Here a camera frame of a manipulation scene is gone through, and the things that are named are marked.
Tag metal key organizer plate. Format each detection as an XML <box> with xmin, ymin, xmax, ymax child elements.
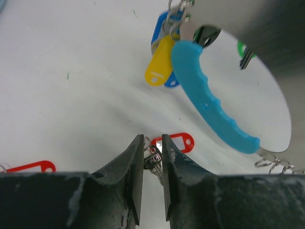
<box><xmin>172</xmin><ymin>0</ymin><xmax>305</xmax><ymax>174</ymax></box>

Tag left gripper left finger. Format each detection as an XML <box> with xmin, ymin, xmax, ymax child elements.
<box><xmin>0</xmin><ymin>135</ymin><xmax>144</xmax><ymax>229</ymax></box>

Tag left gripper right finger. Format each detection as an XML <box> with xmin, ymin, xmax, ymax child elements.
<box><xmin>163</xmin><ymin>146</ymin><xmax>305</xmax><ymax>229</ymax></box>

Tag blue key tag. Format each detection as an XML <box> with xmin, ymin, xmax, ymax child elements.
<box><xmin>151</xmin><ymin>10</ymin><xmax>180</xmax><ymax>88</ymax></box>

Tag yellow key tag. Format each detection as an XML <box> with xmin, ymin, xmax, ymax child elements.
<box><xmin>144</xmin><ymin>35</ymin><xmax>175</xmax><ymax>86</ymax></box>

